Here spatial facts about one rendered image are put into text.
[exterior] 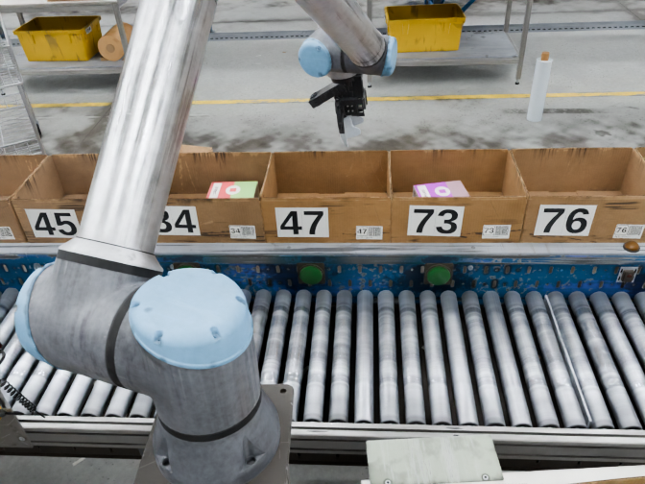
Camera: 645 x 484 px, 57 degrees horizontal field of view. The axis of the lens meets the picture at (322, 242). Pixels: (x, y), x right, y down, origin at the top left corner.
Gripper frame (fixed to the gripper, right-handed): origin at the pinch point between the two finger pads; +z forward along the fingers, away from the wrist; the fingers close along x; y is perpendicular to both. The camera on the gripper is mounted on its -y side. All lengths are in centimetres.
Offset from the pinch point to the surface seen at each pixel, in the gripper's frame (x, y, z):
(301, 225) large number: -14.8, -14.2, 21.1
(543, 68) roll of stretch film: 263, 88, 106
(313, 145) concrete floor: 209, -72, 127
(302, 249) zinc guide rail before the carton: -18.9, -14.2, 27.1
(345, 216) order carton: -12.8, -0.8, 19.5
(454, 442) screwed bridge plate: -72, 32, 42
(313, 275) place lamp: -22.9, -11.3, 34.3
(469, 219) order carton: -8.6, 35.6, 24.6
